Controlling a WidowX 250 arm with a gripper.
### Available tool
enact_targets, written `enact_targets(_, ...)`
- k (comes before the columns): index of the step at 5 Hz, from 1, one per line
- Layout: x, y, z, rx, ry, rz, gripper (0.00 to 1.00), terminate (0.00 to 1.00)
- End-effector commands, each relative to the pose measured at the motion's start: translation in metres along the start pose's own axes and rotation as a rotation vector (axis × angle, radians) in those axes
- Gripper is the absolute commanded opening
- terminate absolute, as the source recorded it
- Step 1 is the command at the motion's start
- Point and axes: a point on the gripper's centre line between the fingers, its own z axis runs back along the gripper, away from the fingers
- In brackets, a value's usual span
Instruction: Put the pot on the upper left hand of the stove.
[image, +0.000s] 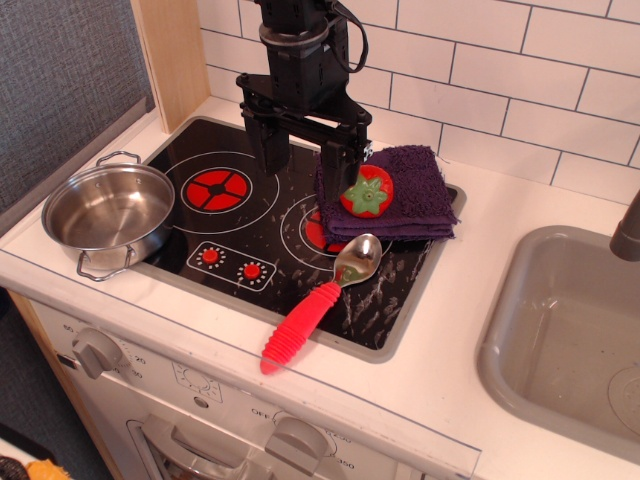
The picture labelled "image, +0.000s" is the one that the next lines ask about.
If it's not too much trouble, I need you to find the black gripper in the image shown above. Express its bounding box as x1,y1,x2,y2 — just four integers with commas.
236,38,372,201

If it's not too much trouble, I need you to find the stainless steel pot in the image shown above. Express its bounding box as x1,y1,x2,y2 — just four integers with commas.
41,151,175,282

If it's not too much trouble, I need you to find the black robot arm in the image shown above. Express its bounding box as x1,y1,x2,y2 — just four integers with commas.
236,1,372,201

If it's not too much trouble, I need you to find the red right stove knob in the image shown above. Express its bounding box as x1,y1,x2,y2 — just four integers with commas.
242,263,262,280

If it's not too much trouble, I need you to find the red stove knob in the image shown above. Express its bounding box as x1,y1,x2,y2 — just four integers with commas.
242,263,262,280
201,248,220,265

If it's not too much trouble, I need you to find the red left stove knob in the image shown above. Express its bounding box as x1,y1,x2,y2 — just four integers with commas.
201,248,220,265

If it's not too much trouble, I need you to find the red toy tomato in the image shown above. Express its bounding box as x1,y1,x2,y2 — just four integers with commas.
339,164,394,219

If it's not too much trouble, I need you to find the purple folded cloth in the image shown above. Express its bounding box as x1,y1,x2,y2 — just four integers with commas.
314,145,458,243

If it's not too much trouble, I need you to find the grey left oven knob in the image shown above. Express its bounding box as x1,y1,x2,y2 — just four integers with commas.
72,328,123,379

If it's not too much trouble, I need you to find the grey oven knob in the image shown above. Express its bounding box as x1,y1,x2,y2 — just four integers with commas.
265,417,329,476
72,328,123,379

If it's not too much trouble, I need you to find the grey right oven knob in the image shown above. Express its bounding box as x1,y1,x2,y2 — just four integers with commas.
265,417,329,476

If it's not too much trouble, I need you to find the grey sink basin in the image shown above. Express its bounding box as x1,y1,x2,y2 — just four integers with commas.
478,226,639,463

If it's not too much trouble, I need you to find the grey faucet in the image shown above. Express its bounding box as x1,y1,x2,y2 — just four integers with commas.
609,191,640,262

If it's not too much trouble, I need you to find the yellow object at corner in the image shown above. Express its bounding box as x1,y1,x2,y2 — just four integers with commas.
25,460,71,480

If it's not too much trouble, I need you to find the red handled metal spoon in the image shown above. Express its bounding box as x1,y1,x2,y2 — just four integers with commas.
260,234,383,375

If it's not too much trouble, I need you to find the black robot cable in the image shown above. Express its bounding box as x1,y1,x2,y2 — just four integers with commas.
324,0,370,74

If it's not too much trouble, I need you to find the wooden side post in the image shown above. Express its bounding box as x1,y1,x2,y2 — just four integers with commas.
130,0,211,134

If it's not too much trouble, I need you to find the silver oven door handle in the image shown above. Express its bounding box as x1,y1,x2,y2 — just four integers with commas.
140,415,276,479

